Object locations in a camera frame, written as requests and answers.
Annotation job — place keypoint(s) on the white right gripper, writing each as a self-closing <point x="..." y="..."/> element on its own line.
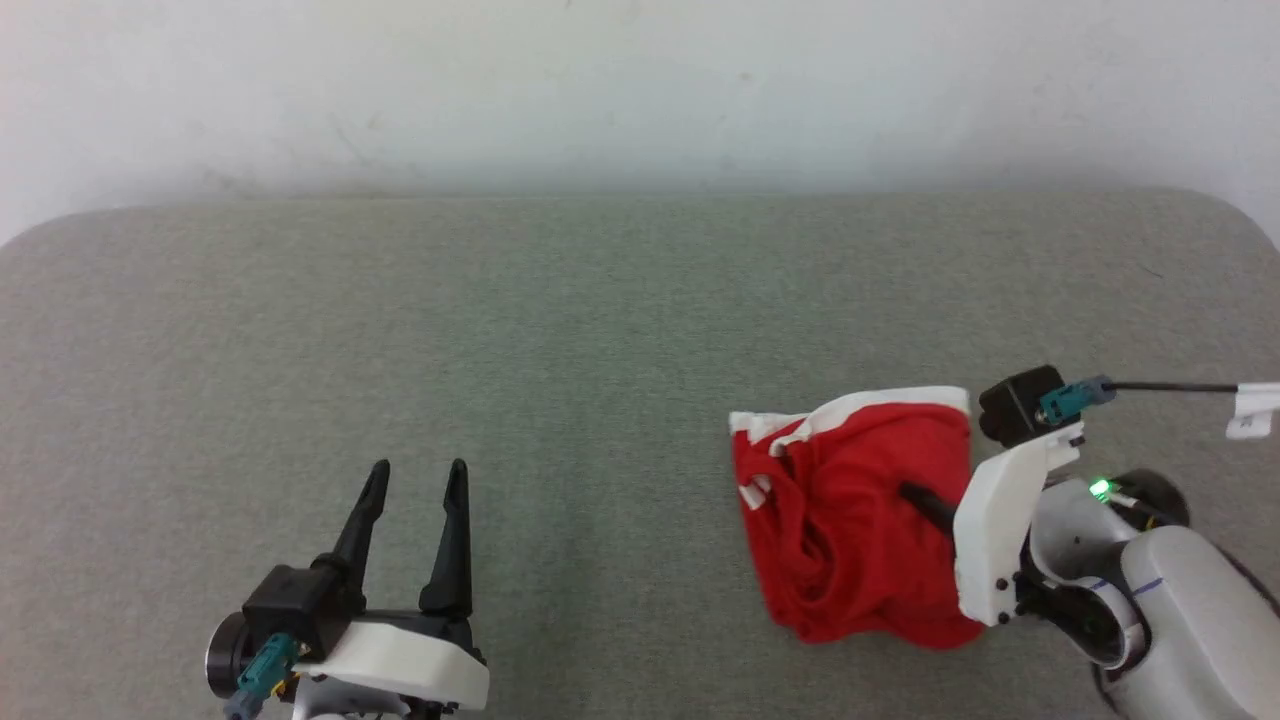
<point x="990" y="530"/>

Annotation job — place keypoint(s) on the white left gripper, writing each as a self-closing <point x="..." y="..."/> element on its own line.
<point x="410" y="660"/>

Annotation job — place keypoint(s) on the red garment with white trim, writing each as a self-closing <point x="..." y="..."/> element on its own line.
<point x="850" y="540"/>

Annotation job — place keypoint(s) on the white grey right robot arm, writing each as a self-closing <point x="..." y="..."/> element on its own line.
<point x="1190" y="620"/>

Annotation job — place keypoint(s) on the grey fabric sofa seat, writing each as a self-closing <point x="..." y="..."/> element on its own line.
<point x="500" y="350"/>

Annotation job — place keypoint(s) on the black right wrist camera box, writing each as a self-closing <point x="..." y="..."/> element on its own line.
<point x="1015" y="405"/>

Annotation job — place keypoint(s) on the teal right camera connector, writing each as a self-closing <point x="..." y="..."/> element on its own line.
<point x="1075" y="398"/>

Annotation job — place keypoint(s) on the teal camera connector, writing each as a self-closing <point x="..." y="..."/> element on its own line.
<point x="262" y="670"/>
<point x="1075" y="398"/>

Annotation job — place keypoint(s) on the teal left camera connector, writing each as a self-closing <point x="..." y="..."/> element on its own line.
<point x="262" y="670"/>

